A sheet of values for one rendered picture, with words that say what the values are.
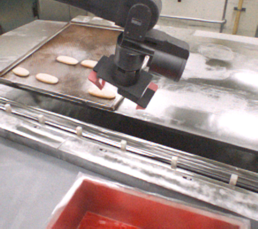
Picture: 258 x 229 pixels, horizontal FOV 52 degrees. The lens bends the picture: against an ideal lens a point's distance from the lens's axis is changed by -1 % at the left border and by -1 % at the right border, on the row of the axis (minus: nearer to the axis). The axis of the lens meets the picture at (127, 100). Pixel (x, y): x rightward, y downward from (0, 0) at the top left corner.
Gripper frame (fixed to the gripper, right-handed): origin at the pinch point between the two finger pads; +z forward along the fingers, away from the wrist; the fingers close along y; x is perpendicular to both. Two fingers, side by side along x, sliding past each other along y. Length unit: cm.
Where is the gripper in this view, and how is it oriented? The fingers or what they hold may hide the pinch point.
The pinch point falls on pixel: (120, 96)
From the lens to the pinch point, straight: 62.6
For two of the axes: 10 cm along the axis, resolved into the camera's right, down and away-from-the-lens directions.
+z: -1.4, 4.7, 8.7
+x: 4.7, -7.5, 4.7
